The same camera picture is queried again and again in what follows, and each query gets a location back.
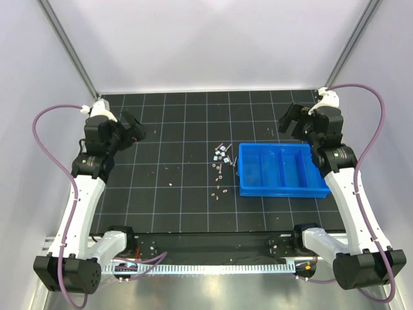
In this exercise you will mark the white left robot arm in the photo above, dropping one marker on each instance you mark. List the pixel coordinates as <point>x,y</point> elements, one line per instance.
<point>71,264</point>

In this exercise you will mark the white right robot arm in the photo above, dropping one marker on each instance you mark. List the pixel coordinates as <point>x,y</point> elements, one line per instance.
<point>367,259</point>

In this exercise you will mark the left aluminium frame post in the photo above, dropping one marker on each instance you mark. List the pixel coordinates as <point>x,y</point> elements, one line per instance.
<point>67,45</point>

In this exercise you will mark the aluminium frame post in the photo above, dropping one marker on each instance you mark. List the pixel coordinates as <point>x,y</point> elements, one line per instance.
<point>67,45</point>
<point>361,25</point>

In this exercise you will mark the right aluminium frame post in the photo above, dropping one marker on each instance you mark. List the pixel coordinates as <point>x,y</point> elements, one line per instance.
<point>361,25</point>

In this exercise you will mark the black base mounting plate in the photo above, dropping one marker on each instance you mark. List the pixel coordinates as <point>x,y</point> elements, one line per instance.
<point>216,248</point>

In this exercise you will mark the white slotted cable duct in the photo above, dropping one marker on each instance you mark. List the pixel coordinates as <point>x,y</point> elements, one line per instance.
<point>134,270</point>

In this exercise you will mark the black grid mat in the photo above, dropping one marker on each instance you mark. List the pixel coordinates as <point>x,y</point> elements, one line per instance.
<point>164,184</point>

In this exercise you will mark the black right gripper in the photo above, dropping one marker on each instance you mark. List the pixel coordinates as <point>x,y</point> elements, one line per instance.
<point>295,119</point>

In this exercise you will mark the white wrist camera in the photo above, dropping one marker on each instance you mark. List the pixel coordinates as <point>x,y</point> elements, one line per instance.
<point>327,98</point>
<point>100,108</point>

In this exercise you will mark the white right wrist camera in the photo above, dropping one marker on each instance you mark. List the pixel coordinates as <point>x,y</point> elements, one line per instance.
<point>327,98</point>

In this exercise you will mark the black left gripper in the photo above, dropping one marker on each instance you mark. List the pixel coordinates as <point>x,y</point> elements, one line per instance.
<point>126,132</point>

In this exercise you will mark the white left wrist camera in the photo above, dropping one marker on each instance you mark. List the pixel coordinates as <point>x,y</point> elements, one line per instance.
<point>100,108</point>

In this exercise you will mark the blue compartment tray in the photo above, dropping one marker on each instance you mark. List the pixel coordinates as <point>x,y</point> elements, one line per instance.
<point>279,170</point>

